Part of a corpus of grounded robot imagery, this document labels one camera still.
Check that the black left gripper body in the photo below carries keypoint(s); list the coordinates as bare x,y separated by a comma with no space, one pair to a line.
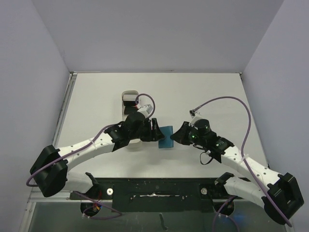
144,133

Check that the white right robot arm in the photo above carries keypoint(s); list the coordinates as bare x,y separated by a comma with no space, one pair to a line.
278,194

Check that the black credit card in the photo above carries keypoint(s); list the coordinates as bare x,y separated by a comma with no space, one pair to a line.
129,107

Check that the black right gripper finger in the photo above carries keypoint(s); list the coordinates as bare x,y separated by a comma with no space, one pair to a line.
185,127
181,137

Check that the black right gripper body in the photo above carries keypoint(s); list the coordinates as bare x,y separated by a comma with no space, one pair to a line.
186,134

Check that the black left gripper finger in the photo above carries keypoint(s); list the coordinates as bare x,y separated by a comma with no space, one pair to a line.
156,135
155,127

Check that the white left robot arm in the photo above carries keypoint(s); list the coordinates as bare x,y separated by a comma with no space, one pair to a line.
52,170

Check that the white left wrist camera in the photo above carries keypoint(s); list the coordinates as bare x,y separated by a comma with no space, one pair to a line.
146,110

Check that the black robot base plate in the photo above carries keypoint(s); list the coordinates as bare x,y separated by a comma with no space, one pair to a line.
112,197

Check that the white card tray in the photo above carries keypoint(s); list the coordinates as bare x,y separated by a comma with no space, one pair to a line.
130,95

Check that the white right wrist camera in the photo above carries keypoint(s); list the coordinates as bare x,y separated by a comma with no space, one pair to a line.
195,115

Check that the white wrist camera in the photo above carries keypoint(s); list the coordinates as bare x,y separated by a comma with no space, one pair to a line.
146,110
195,115

